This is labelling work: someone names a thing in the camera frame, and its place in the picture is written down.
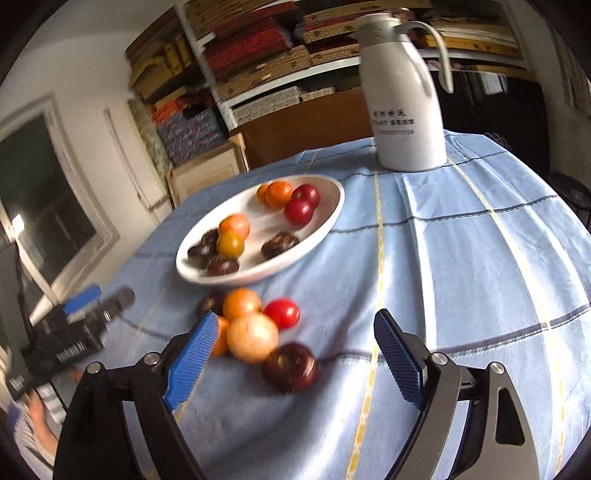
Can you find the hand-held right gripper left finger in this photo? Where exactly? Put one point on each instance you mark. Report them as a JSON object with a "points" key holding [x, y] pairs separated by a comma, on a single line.
{"points": [[194, 355]]}

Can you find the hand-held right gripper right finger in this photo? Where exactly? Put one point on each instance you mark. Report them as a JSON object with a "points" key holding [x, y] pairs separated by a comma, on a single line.
{"points": [[397, 355]]}

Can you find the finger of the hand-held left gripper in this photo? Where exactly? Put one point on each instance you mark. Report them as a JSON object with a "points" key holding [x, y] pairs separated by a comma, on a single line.
{"points": [[117, 300], [83, 297]]}

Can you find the dark water chestnut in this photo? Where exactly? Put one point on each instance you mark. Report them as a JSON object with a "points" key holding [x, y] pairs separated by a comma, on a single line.
{"points": [[210, 237], [280, 245], [222, 266], [199, 256], [290, 368], [211, 302]]}

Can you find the pale orange tangerine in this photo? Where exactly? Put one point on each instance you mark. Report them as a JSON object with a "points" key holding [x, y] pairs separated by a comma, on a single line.
{"points": [[252, 337]]}

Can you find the red plum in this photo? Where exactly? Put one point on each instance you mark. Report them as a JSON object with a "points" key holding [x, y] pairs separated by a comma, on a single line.
{"points": [[308, 194], [281, 313], [298, 211]]}

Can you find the small yellow-orange tangerine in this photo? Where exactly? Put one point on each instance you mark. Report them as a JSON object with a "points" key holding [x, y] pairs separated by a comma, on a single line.
{"points": [[230, 244]]}

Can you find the white plate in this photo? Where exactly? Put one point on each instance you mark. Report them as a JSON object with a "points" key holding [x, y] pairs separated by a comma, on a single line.
{"points": [[318, 207]]}

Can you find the person's left forearm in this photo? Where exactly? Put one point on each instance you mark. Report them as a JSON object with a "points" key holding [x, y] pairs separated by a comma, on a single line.
{"points": [[41, 424]]}

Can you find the blue checked tablecloth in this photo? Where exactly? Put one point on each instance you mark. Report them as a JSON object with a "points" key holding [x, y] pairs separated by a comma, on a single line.
{"points": [[461, 277]]}

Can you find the white framed dark panel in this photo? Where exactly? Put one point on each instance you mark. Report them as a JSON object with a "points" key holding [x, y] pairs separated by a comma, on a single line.
{"points": [[41, 194]]}

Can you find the long white board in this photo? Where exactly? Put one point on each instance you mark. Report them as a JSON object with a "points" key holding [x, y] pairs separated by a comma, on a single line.
{"points": [[129, 161]]}

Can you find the green marbled board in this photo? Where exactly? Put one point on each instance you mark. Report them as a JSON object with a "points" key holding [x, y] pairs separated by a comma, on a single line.
{"points": [[147, 134]]}

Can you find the stack of blue patterned boxes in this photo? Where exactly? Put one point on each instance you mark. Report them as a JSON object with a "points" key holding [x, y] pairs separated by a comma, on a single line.
{"points": [[189, 134]]}

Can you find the white thermos jug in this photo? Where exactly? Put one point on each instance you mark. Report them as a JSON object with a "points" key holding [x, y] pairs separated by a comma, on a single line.
{"points": [[401, 138]]}

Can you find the stack of tan boxes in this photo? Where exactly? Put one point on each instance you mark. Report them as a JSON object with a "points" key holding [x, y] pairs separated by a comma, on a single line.
{"points": [[157, 60]]}

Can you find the stack of white patterned boxes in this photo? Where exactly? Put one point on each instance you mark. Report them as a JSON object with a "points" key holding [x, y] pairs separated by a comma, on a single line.
{"points": [[268, 104]]}

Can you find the brown wooden board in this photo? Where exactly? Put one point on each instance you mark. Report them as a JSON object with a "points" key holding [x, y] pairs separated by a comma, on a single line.
{"points": [[304, 124]]}

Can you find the white metal shelf rack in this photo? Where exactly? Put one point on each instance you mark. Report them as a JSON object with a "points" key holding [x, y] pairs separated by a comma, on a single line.
{"points": [[258, 94]]}

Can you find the black cabinet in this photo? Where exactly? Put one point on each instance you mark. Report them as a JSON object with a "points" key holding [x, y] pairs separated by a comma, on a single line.
{"points": [[498, 120]]}

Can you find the stack of woven straw boxes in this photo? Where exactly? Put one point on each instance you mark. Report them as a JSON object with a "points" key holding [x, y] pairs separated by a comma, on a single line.
{"points": [[277, 69]]}

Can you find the stack of red patterned boxes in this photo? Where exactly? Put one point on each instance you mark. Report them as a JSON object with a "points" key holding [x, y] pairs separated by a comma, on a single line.
{"points": [[249, 46]]}

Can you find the wooden picture frame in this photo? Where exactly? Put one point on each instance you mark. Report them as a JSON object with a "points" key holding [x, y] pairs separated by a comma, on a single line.
{"points": [[203, 170]]}

